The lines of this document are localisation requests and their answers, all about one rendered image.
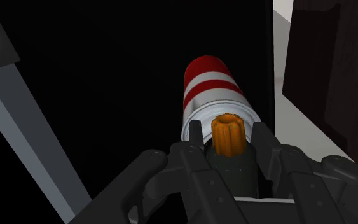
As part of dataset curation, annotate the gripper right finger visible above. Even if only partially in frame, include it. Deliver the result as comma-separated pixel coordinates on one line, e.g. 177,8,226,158
250,121,358,224

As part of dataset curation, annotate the red white striped bottle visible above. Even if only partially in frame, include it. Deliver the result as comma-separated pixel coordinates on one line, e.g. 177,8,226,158
181,55,262,199

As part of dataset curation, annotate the dark brown wooden cabinet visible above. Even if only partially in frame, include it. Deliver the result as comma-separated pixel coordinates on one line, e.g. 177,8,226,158
282,0,358,174

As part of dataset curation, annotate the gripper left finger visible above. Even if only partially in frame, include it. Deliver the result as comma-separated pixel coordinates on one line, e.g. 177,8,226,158
69,120,250,224

